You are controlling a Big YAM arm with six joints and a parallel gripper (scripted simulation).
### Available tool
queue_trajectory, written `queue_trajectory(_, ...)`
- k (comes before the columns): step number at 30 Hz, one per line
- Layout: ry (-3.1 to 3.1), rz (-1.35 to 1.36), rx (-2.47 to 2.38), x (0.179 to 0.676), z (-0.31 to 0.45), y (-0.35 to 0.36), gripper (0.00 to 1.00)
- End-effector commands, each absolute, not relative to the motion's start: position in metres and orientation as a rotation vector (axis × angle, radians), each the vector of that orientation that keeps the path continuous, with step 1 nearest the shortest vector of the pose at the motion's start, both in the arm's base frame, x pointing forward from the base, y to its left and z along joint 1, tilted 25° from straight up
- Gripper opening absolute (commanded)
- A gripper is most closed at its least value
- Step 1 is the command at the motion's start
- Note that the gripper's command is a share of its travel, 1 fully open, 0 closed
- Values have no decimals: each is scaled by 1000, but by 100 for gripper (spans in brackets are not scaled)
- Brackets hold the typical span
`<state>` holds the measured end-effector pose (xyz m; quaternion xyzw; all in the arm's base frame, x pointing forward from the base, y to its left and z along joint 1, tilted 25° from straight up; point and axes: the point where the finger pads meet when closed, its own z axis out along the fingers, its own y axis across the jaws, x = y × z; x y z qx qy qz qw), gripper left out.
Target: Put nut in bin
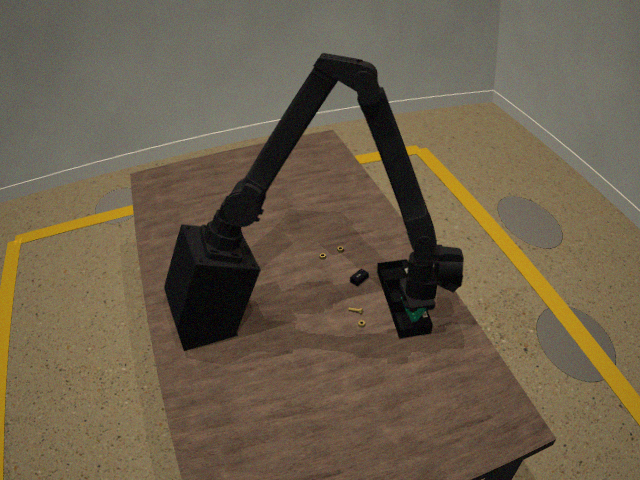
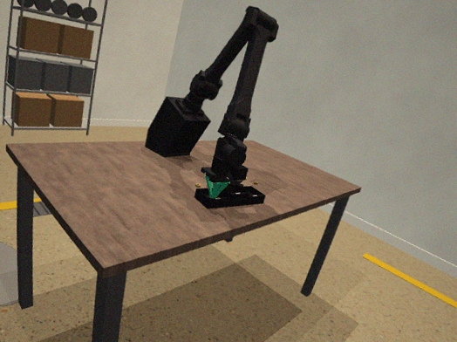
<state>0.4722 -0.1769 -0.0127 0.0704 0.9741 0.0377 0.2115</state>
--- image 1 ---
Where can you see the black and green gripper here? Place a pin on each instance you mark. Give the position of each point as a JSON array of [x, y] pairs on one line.
[[411, 291]]

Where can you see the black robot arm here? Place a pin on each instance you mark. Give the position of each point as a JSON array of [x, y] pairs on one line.
[[223, 235]]

